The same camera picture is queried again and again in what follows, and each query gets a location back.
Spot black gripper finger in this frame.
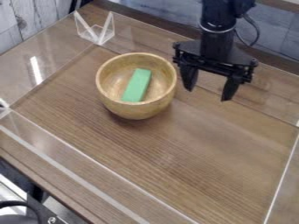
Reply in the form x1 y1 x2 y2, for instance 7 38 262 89
180 66 199 92
221 76 242 102

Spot black metal table bracket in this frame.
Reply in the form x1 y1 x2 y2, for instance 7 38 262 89
26 195 68 224

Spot clear acrylic tray walls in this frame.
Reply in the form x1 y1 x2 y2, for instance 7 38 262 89
0 15 299 224

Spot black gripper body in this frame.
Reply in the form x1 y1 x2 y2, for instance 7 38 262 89
172 31 258 83

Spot green rectangular block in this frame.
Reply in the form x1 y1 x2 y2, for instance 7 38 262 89
122 68 152 102

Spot clear acrylic corner bracket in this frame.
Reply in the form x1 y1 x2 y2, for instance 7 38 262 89
74 11 115 46

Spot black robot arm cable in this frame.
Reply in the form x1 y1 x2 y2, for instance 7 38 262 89
234 12 262 48

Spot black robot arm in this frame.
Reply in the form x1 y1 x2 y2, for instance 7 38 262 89
172 0 261 102

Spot wooden bowl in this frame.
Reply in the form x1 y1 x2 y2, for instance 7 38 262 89
96 52 178 120

